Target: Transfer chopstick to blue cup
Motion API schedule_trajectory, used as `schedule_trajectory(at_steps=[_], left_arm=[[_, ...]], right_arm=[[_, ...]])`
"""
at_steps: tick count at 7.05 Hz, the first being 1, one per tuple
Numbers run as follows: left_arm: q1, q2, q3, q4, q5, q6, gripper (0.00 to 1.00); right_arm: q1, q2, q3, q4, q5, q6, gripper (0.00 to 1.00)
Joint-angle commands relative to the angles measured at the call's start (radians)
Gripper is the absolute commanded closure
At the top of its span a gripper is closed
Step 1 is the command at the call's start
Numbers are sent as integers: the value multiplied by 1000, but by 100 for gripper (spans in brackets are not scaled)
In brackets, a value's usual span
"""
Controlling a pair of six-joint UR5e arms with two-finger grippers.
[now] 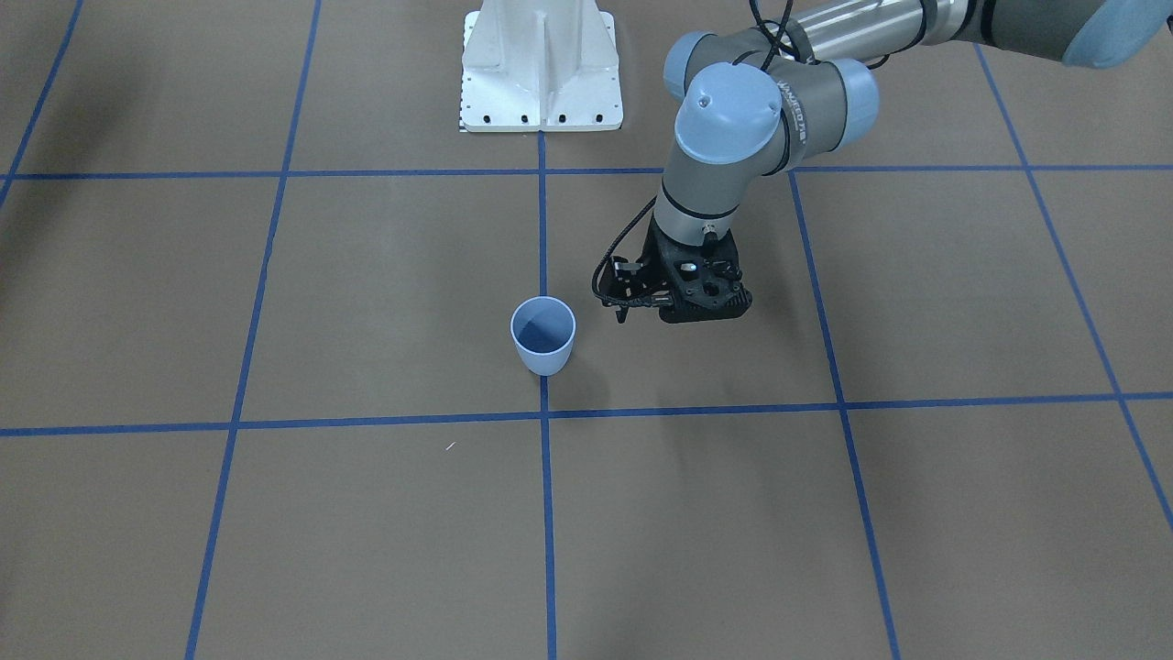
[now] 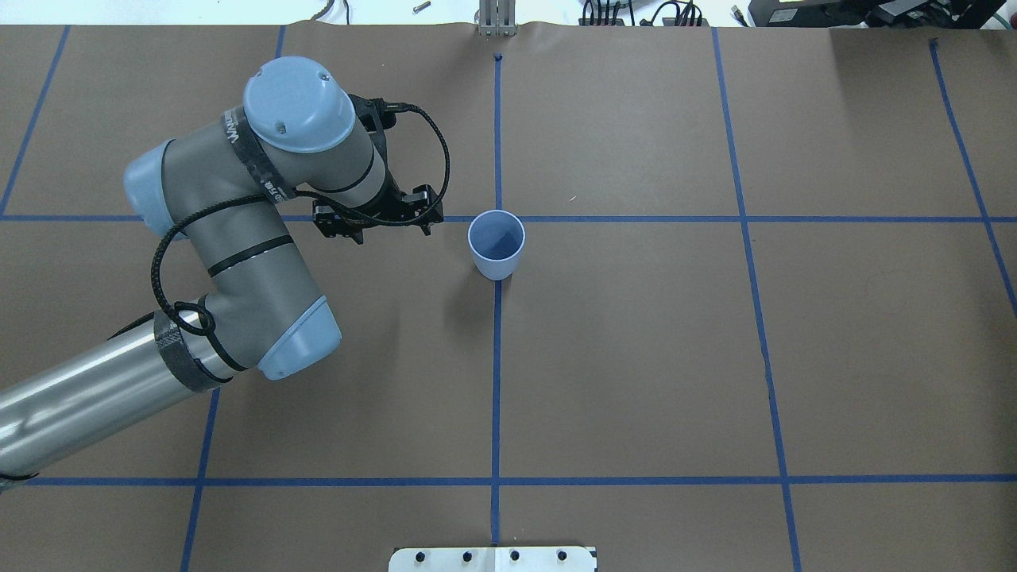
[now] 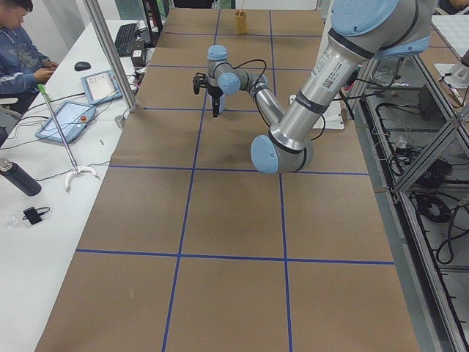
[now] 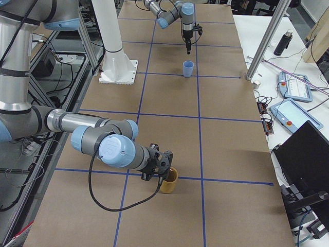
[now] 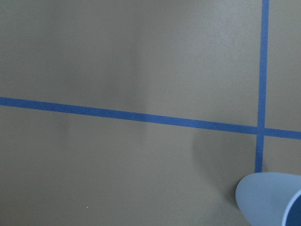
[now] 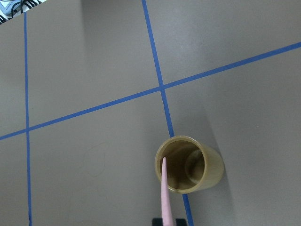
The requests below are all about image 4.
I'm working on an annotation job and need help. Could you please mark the teach pendant far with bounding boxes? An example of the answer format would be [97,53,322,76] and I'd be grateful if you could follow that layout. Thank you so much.
[278,72,313,102]

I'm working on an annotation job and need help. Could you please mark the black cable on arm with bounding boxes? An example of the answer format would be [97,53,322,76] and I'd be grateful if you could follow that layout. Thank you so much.
[88,146,163,212]

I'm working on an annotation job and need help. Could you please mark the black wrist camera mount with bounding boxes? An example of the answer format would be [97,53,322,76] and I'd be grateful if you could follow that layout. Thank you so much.
[140,144,173,181]
[193,23,203,36]

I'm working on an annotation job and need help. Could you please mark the black laptop monitor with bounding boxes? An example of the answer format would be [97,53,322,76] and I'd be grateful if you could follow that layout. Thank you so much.
[274,120,328,227]

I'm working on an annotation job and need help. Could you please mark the aluminium frame post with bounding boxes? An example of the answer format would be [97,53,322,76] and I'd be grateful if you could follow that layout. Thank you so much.
[246,0,291,81]

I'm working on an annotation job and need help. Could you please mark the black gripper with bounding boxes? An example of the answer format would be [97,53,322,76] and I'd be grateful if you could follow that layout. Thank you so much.
[152,154,172,180]
[182,29,193,54]

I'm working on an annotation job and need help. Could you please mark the wooden board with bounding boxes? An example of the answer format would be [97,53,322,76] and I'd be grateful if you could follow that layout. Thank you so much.
[302,8,328,63]

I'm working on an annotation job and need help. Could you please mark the black water bottle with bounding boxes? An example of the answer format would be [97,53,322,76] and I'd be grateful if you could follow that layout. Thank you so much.
[273,29,293,56]

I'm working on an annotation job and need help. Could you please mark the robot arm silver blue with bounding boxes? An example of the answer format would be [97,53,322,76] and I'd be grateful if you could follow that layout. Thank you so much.
[1,1,172,181]
[143,0,195,55]

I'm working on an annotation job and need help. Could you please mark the black orange connector strip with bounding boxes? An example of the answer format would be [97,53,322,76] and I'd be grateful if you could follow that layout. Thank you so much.
[257,101,274,136]

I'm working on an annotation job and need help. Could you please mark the blue tape grid lines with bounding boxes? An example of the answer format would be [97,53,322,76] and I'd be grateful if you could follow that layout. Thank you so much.
[45,2,280,246]

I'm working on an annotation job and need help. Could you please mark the blue cup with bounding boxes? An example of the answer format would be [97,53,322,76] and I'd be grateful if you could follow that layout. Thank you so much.
[182,60,194,78]

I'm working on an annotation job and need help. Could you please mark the white pedestal column base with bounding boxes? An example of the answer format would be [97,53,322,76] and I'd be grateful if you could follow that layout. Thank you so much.
[92,0,138,85]

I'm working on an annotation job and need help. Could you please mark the teach pendant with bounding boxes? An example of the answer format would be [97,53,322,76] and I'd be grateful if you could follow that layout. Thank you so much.
[278,72,313,102]
[270,98,323,133]

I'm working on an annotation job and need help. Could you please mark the yellow cup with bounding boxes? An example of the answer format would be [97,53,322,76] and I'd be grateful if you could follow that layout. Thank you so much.
[160,167,178,194]

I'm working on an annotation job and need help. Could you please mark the teach pendant near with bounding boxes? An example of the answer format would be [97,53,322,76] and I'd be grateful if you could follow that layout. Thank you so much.
[270,98,323,133]

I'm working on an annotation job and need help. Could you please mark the small metal cylinder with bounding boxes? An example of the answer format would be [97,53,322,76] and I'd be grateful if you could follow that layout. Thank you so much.
[252,80,261,90]

